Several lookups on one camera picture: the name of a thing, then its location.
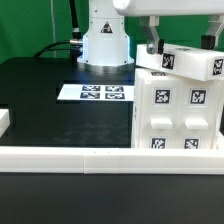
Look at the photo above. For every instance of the white marker sheet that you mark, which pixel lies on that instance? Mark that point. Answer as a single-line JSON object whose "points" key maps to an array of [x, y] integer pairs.
{"points": [[81, 92]]}

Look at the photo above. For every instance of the white cabinet door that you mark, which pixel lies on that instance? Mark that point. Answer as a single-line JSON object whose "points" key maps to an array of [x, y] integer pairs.
{"points": [[200, 114], [159, 114]]}

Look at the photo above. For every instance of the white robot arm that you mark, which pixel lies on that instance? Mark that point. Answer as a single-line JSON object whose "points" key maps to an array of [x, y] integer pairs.
{"points": [[106, 44]]}

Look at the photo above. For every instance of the white U-shaped fence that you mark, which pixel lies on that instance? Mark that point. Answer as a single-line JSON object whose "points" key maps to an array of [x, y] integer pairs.
{"points": [[110, 161]]}

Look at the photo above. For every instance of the white cabinet body box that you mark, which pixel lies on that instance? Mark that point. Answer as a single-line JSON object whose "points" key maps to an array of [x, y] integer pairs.
{"points": [[142, 77]]}

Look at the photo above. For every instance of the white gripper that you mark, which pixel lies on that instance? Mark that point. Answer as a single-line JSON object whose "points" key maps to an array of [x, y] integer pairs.
{"points": [[151, 9]]}

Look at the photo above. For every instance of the white cabinet top box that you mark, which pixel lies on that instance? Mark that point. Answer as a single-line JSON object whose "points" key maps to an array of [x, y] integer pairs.
{"points": [[188, 62]]}

